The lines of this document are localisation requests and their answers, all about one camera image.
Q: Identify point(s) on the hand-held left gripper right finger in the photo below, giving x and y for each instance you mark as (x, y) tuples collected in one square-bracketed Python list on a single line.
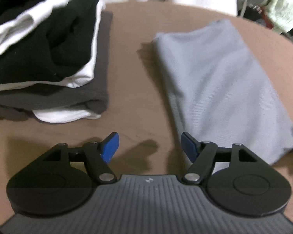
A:
[(189, 146)]

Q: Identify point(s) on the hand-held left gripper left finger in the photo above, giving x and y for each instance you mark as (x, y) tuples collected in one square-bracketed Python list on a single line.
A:
[(109, 148)]

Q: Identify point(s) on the grey knit shirt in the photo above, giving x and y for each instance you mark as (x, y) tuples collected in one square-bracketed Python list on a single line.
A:
[(222, 82)]

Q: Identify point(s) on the stack of folded clothes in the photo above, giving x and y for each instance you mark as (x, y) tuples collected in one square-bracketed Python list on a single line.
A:
[(63, 98)]

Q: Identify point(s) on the black folded garment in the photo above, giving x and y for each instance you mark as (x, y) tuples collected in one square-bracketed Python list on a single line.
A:
[(39, 43)]

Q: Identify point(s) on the red and black cloth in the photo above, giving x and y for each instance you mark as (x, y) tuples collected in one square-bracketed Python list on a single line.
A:
[(265, 15)]

